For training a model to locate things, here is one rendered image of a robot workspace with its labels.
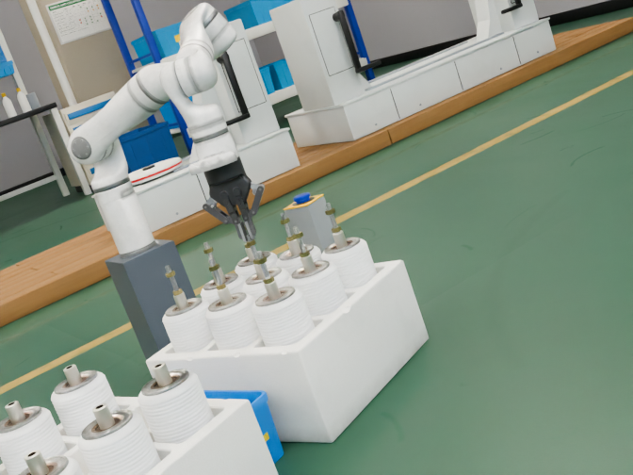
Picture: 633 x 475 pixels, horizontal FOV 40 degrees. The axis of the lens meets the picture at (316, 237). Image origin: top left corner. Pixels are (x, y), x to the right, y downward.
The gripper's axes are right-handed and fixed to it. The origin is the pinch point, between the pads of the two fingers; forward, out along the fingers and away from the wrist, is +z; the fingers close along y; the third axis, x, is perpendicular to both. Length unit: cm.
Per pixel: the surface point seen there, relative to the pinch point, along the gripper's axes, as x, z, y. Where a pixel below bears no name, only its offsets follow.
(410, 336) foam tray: -1.5, 31.2, -23.4
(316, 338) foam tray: 22.0, 17.4, -10.0
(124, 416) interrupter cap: 52, 10, 14
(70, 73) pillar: -592, -60, 238
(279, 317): 20.8, 12.1, -5.0
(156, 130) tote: -440, 2, 139
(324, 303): 10.5, 15.5, -11.5
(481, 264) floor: -44, 35, -42
